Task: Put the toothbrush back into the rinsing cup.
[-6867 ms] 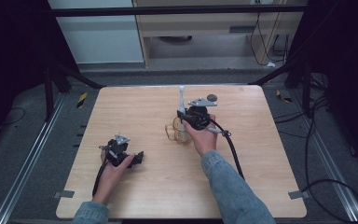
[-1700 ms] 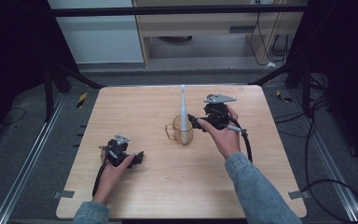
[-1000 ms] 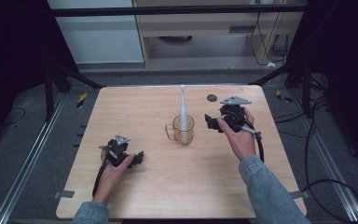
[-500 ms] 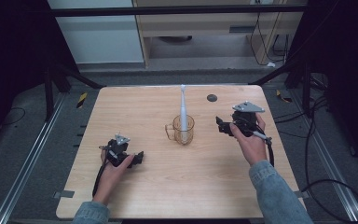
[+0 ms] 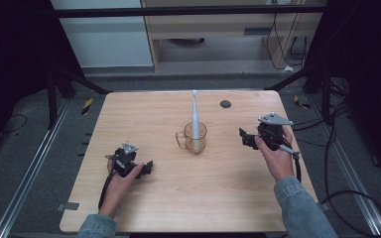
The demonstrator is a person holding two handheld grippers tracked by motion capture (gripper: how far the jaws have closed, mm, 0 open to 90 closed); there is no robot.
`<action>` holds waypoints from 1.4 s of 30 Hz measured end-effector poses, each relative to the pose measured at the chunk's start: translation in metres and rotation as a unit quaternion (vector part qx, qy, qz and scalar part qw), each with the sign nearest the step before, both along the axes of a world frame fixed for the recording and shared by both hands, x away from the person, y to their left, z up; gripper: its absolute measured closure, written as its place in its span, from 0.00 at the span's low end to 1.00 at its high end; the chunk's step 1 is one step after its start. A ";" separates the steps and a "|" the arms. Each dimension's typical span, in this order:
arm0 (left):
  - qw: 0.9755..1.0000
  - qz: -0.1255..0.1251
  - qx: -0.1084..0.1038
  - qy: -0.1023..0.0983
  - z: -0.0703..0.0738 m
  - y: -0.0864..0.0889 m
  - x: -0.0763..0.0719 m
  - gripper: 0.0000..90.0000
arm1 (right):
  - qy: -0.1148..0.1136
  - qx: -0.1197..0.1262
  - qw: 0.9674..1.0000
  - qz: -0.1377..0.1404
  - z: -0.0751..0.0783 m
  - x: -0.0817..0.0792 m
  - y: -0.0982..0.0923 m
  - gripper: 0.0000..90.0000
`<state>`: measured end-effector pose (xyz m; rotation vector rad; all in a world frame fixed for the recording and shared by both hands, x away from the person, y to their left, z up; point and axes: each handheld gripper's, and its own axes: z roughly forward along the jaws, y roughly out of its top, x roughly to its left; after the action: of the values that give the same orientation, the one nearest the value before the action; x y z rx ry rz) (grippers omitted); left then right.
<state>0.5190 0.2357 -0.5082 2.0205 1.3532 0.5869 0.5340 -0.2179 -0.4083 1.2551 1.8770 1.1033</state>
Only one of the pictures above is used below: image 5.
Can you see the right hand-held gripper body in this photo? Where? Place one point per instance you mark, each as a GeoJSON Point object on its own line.
{"type": "Point", "coordinates": [271, 132]}

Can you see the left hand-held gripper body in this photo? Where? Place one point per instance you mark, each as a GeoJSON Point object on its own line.
{"type": "Point", "coordinates": [124, 162]}

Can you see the amber glass mug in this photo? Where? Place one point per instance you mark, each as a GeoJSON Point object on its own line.
{"type": "Point", "coordinates": [195, 140]}

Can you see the white electric toothbrush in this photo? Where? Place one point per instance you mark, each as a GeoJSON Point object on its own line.
{"type": "Point", "coordinates": [195, 115]}

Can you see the person's left hand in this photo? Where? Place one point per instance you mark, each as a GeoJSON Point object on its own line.
{"type": "Point", "coordinates": [119, 191]}

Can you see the person's right hand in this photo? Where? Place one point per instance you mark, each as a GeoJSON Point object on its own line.
{"type": "Point", "coordinates": [278, 162]}

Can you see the grey round table grommet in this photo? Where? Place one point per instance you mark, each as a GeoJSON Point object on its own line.
{"type": "Point", "coordinates": [225, 104]}

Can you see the yellow black striped tape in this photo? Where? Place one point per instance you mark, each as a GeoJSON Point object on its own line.
{"type": "Point", "coordinates": [301, 103]}
{"type": "Point", "coordinates": [87, 106]}

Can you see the small white plug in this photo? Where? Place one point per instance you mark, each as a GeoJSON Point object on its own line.
{"type": "Point", "coordinates": [288, 68]}

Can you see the black metal stand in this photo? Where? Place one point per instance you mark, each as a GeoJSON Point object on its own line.
{"type": "Point", "coordinates": [51, 95]}
{"type": "Point", "coordinates": [324, 86]}

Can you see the grey tape strip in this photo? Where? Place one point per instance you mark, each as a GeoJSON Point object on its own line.
{"type": "Point", "coordinates": [68, 206]}

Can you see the light wooden desk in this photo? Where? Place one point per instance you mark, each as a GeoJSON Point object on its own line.
{"type": "Point", "coordinates": [211, 31]}

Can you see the white cabinet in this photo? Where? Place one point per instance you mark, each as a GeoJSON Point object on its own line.
{"type": "Point", "coordinates": [105, 39]}

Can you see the aluminium floor rail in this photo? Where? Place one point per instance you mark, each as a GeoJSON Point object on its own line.
{"type": "Point", "coordinates": [354, 172]}
{"type": "Point", "coordinates": [29, 168]}

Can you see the black horizontal frame bar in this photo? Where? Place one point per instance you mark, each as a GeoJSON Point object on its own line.
{"type": "Point", "coordinates": [185, 11]}

